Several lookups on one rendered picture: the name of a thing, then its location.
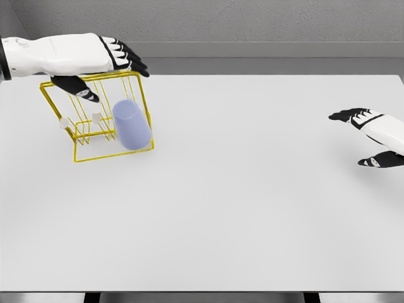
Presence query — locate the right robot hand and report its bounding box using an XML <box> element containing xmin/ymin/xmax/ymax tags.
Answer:
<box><xmin>328</xmin><ymin>108</ymin><xmax>404</xmax><ymax>169</ymax></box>

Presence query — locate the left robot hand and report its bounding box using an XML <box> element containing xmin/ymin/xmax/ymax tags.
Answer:
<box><xmin>37</xmin><ymin>32</ymin><xmax>150</xmax><ymax>104</ymax></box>

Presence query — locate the lavender cup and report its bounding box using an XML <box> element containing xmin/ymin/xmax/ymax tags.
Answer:
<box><xmin>112</xmin><ymin>99</ymin><xmax>152</xmax><ymax>151</ymax></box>

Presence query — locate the yellow wire cup holder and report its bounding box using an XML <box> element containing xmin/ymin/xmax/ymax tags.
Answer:
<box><xmin>39</xmin><ymin>69</ymin><xmax>155</xmax><ymax>163</ymax></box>

